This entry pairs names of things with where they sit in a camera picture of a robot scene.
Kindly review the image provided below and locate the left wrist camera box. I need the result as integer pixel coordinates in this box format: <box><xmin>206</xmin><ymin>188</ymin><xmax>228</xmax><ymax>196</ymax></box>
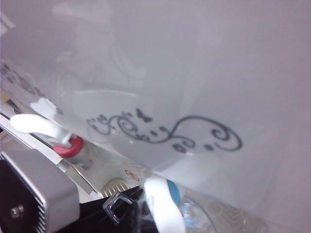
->
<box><xmin>0</xmin><ymin>150</ymin><xmax>80</xmax><ymax>233</ymax></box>

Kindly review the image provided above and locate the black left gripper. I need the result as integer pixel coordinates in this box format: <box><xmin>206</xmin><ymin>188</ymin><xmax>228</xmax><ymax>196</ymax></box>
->
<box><xmin>78</xmin><ymin>188</ymin><xmax>151</xmax><ymax>233</ymax></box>

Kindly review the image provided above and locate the red-collared white water tap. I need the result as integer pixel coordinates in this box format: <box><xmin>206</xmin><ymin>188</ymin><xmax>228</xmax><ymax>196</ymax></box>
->
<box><xmin>9</xmin><ymin>113</ymin><xmax>91</xmax><ymax>170</ymax></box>

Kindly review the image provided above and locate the white water dispenser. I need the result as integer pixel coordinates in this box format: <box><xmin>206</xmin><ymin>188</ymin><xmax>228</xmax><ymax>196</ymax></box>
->
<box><xmin>0</xmin><ymin>0</ymin><xmax>311</xmax><ymax>233</ymax></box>

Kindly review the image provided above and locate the blue-collared white water tap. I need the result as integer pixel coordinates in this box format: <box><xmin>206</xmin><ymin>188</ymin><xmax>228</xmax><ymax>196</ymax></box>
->
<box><xmin>142</xmin><ymin>177</ymin><xmax>183</xmax><ymax>233</ymax></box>

